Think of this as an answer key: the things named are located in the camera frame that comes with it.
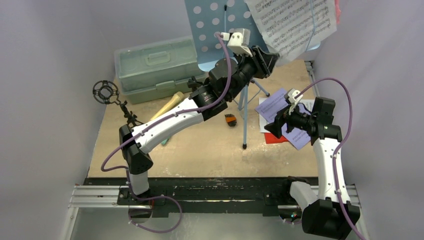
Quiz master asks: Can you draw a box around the orange black hex key set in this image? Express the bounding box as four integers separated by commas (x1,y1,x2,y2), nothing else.
224,113,237,127

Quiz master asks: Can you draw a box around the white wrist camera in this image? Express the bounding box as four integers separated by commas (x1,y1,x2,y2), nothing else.
221,28,253,57
284,88,303,115

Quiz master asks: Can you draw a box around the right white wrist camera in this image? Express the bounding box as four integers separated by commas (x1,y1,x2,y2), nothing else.
284,88,303,115

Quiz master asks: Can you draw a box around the black tripod microphone stand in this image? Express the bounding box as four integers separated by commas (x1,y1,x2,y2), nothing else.
92,80,143,128

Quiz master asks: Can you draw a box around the black round-base microphone stand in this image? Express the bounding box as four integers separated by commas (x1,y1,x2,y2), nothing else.
187,76,207,93

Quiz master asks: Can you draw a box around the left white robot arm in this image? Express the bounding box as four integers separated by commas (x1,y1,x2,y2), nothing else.
119,46,280,205

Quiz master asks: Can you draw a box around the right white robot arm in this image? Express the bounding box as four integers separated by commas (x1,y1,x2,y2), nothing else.
264,97,361,240

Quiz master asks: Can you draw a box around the white sheet music page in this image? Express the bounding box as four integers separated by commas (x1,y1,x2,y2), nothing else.
259,99,315,133
246,0,337,65

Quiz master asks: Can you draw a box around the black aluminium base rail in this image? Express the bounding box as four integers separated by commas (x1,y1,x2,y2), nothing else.
67,177,369,220

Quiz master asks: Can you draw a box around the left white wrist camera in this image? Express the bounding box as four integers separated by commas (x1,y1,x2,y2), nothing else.
221,28,253,57

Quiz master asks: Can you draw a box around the grey-green plastic toolbox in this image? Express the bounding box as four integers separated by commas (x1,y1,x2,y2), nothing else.
114,36,208,104

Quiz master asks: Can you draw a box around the red sheet music page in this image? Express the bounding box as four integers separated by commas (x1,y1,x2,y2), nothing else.
264,132,288,144

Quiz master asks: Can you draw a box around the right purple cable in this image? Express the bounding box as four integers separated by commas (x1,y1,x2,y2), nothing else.
293,77,367,240

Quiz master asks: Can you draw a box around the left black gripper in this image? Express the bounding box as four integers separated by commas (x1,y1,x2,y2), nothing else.
226,45,279,101

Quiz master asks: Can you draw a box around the cream yellow microphone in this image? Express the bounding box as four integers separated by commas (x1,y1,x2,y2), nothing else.
150,91,185,121

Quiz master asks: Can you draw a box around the lavender sheet music page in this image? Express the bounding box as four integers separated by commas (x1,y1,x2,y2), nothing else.
255,88,311,150

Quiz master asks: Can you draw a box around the mint green microphone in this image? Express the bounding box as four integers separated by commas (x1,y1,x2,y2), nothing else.
161,138,170,146

